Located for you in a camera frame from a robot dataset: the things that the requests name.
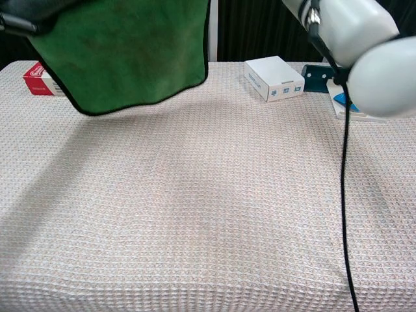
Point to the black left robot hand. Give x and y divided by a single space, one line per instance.
22 13

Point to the green grey towel black trim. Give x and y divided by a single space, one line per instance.
130 55

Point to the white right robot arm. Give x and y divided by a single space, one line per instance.
380 65

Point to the red green snack box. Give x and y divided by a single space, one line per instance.
39 79

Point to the black curtain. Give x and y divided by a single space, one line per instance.
260 29

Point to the white cardboard box blue icons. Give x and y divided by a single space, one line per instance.
273 76

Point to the dark blue box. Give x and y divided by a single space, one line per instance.
317 79

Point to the bright blue small object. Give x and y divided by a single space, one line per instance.
341 99

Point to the teal and white package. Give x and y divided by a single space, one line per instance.
339 110

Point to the white metal frame post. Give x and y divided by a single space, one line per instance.
213 32

